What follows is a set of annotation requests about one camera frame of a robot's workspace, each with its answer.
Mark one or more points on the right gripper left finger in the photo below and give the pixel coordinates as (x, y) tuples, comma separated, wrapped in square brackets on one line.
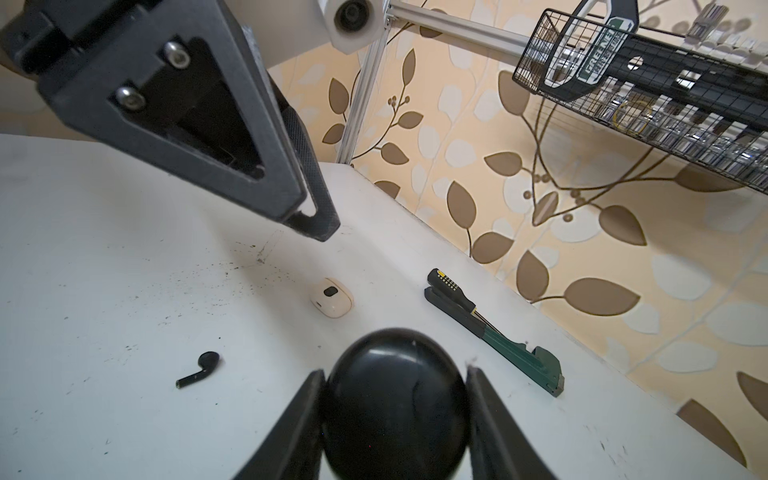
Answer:
[(293, 448)]

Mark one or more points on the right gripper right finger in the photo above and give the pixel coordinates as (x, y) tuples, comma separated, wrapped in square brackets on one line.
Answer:
[(498, 447)]

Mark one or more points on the back wire basket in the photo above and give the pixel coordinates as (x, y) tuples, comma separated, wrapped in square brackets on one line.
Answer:
[(728, 148)]

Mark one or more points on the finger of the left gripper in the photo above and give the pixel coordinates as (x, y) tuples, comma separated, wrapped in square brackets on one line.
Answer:
[(181, 86)]

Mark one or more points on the black tool set in basket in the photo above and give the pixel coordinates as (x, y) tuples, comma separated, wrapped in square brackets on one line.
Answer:
[(585, 53)]

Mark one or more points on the white earbud charging case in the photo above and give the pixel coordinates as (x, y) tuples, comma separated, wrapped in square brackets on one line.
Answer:
[(331, 298)]

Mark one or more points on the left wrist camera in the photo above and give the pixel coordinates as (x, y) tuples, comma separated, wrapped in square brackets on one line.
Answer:
[(285, 29)]

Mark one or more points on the black round earbud case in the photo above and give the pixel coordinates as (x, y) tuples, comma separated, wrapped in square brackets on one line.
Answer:
[(395, 407)]

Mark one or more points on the black yellow screwdriver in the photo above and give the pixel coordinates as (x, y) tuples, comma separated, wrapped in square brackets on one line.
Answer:
[(449, 289)]

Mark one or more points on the green handled tool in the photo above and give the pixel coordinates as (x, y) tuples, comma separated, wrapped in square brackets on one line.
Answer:
[(539, 364)]

